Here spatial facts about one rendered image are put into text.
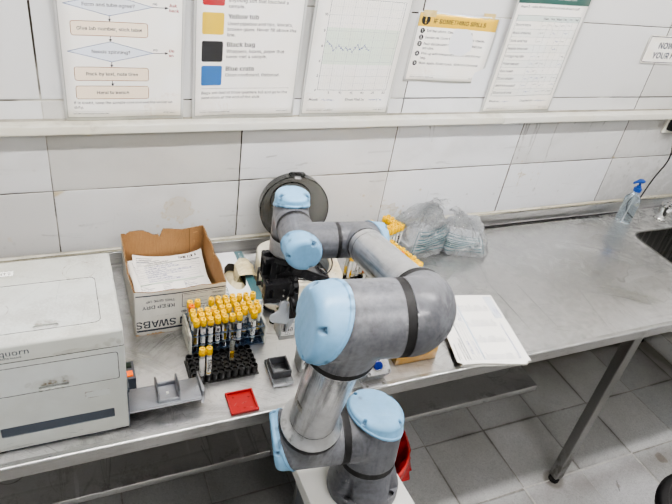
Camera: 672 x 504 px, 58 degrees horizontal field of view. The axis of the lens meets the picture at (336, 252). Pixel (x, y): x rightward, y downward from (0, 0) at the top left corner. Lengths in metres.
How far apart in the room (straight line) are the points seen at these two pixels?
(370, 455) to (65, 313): 0.67
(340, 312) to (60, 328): 0.67
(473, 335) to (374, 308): 1.06
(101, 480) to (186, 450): 0.28
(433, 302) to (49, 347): 0.77
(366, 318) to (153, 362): 0.92
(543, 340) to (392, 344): 1.18
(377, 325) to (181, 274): 1.07
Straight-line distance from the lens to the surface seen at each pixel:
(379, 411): 1.21
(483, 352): 1.81
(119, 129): 1.72
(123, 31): 1.65
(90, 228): 1.90
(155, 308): 1.65
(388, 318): 0.82
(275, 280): 1.37
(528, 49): 2.17
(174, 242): 1.88
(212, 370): 1.58
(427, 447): 2.70
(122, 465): 2.20
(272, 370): 1.57
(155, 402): 1.49
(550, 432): 2.99
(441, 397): 2.53
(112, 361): 1.34
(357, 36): 1.82
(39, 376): 1.35
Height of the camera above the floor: 2.03
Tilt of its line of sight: 34 degrees down
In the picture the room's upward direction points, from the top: 10 degrees clockwise
